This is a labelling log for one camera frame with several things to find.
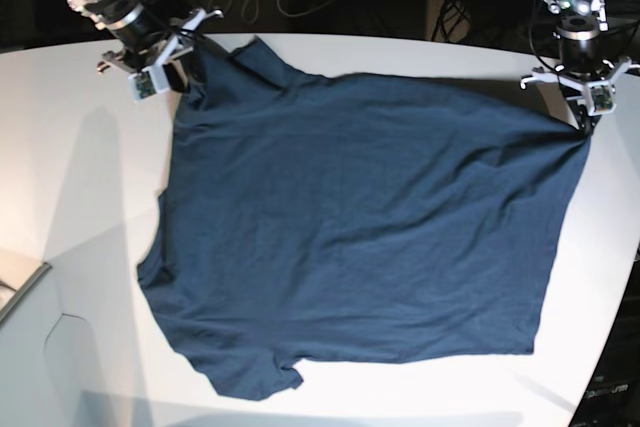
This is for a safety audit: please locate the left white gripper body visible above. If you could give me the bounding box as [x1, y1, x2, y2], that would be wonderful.
[520, 56, 639, 103]

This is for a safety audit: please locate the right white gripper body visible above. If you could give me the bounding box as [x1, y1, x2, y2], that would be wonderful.
[96, 7, 223, 93]

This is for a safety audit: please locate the dark blue t-shirt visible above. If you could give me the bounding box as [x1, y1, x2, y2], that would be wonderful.
[137, 40, 590, 401]

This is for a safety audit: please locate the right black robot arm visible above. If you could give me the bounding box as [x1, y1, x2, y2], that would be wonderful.
[67, 0, 224, 101]

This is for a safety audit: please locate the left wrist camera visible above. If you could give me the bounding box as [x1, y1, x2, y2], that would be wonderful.
[589, 85, 616, 116]

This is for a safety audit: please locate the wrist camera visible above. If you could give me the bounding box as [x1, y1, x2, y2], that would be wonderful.
[589, 85, 616, 116]
[128, 71, 170, 101]

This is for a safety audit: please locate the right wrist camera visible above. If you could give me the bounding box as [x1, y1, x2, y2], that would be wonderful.
[128, 71, 170, 101]

